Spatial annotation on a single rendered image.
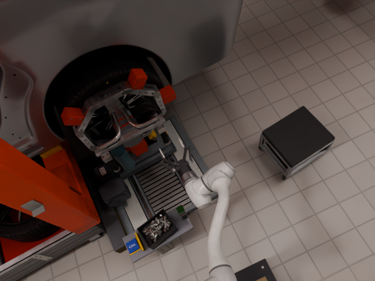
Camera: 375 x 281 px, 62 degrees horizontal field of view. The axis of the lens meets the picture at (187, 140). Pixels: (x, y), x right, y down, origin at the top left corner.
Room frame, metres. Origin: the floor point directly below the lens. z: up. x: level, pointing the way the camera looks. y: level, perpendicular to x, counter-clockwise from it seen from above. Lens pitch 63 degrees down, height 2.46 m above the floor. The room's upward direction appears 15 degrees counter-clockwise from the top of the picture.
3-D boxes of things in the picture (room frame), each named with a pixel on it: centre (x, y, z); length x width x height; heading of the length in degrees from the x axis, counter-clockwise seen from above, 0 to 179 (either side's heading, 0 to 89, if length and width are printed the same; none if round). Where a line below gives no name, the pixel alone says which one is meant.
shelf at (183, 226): (0.44, 0.33, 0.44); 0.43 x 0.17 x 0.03; 105
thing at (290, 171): (0.90, -0.79, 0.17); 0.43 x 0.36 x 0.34; 108
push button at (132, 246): (0.40, 0.50, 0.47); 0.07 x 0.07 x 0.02; 15
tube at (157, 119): (0.99, 0.22, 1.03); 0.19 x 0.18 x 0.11; 15
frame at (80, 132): (1.08, 0.35, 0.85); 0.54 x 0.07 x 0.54; 105
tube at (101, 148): (0.94, 0.42, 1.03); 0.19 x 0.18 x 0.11; 15
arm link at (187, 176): (0.60, 0.05, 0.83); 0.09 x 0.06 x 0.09; 105
